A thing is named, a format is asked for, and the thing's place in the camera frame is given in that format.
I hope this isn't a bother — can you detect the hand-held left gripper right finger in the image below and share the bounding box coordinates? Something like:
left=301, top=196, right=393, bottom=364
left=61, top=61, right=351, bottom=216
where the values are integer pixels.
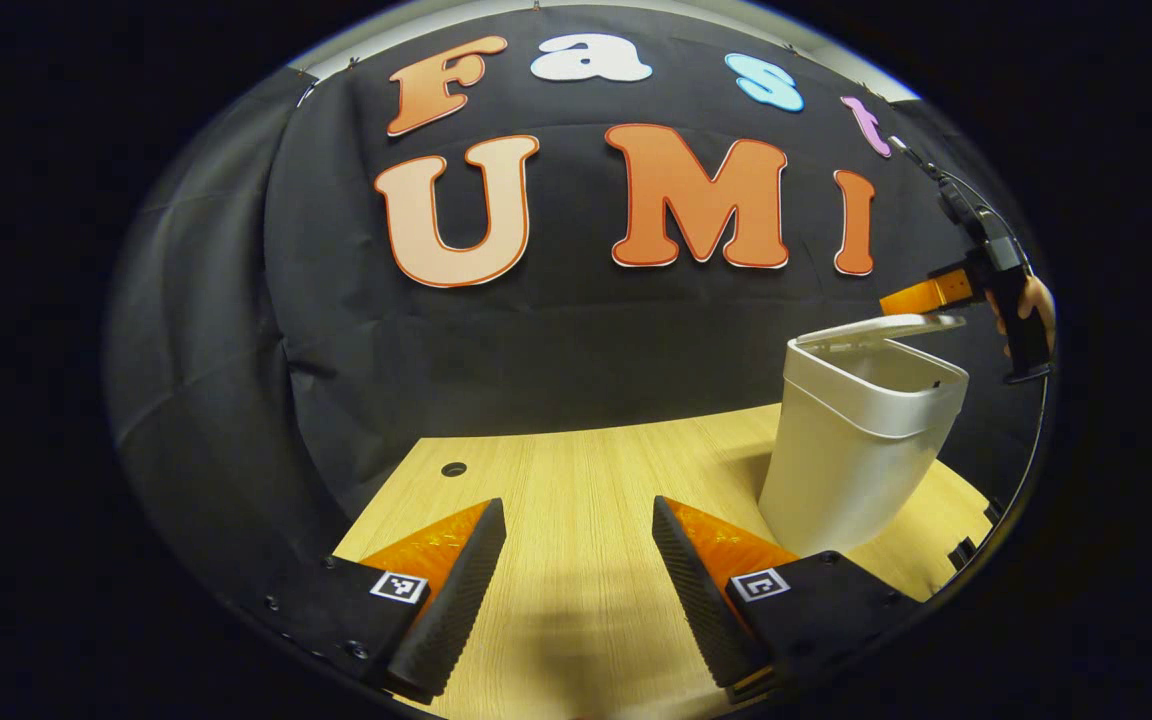
left=651, top=494, right=923, bottom=704

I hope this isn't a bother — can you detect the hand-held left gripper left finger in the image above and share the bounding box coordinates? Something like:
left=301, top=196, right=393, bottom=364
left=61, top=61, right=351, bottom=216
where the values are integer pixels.
left=260, top=498, right=508, bottom=704

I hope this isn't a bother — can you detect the white desktop garbage bin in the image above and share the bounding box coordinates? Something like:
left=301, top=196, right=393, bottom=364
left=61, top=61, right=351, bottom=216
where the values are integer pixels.
left=758, top=314, right=971, bottom=559

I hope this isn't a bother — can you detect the wooden desktop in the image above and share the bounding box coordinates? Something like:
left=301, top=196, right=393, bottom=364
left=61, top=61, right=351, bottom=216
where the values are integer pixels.
left=332, top=402, right=999, bottom=720

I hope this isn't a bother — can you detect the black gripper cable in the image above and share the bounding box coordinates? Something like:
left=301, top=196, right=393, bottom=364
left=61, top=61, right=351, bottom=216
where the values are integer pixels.
left=886, top=133, right=1002, bottom=226

